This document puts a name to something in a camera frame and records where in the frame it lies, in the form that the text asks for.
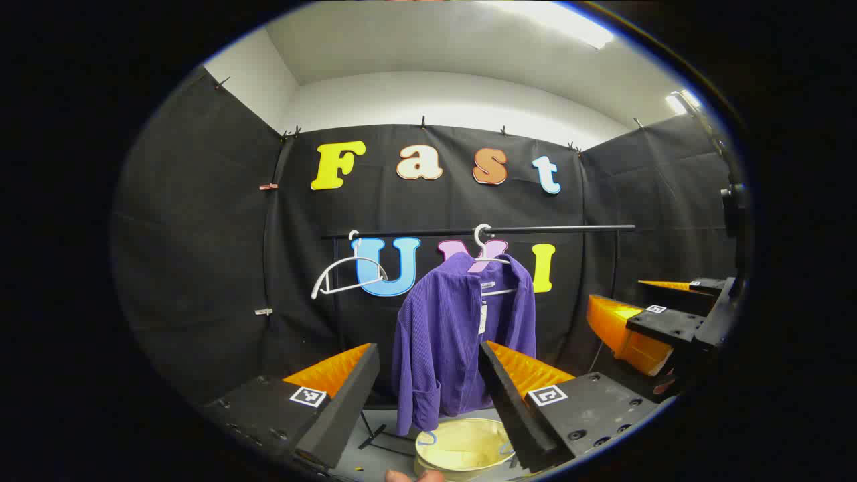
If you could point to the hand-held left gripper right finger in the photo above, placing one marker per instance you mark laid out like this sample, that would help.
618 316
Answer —
512 415

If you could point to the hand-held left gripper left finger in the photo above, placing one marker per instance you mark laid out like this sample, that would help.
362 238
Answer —
348 408

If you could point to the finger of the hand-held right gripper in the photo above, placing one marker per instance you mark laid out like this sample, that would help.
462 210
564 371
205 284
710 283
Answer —
696 289
659 325

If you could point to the pale yellow laundry hamper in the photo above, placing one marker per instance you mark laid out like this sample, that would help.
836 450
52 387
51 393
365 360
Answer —
462 445

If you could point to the purple ribbed knit garment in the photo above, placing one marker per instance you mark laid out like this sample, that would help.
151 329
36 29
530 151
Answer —
442 335

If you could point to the white plastic clothes hanger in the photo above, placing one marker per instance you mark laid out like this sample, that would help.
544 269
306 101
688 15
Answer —
353 286
499 292

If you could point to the black clothes rack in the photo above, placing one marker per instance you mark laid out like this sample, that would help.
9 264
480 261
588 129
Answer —
569 229

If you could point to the small ceiling light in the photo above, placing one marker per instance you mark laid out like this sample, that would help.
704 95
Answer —
677 104

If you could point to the black backdrop cloth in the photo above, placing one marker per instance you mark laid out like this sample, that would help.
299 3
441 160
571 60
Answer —
201 268

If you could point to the row of black clips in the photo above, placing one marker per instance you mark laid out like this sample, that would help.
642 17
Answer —
423 122

